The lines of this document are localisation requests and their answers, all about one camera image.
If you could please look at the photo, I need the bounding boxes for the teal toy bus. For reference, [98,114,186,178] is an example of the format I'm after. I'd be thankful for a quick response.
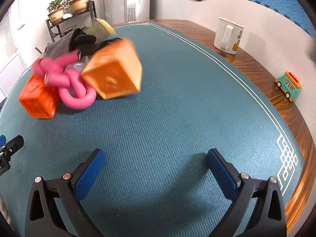
[275,71,302,102]

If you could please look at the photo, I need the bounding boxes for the clear plastic wrap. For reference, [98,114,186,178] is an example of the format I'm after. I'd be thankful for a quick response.
[65,55,90,72]

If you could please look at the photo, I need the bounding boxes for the green table mat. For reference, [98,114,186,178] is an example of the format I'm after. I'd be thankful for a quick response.
[0,21,305,237]

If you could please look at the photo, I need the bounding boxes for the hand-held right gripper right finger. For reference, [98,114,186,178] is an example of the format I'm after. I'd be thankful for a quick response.
[207,149,288,237]

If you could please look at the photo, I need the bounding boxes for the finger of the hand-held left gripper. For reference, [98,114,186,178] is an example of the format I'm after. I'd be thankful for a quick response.
[0,134,24,176]

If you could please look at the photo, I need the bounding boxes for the yellow object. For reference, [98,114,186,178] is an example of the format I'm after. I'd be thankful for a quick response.
[95,18,116,35]

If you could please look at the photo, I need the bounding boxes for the light orange toy cube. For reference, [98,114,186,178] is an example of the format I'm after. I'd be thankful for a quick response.
[81,38,143,100]

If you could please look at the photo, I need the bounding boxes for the white cartoon mug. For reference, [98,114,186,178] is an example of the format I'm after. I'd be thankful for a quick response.
[213,17,245,55]

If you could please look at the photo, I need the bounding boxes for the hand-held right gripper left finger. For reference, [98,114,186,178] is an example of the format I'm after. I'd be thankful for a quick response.
[25,149,106,237]

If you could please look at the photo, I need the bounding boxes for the red-orange toy cube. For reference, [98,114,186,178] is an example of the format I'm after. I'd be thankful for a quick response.
[18,75,61,119]

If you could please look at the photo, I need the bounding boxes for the black cloth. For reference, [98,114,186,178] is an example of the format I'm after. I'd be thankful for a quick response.
[69,28,121,56]

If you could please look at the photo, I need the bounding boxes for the pink foam tube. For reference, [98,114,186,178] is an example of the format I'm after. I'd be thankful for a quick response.
[32,50,96,110]

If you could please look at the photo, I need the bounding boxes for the small potted plant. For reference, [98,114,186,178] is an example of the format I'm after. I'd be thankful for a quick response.
[47,0,65,25]

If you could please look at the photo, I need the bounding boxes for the black metal rack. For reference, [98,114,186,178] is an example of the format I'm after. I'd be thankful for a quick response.
[46,0,97,43]

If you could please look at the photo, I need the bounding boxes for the grey cloth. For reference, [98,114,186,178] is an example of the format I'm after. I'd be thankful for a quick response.
[44,36,74,57]

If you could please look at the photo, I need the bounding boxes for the standing air conditioner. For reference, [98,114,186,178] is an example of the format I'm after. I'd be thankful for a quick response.
[126,0,150,22]

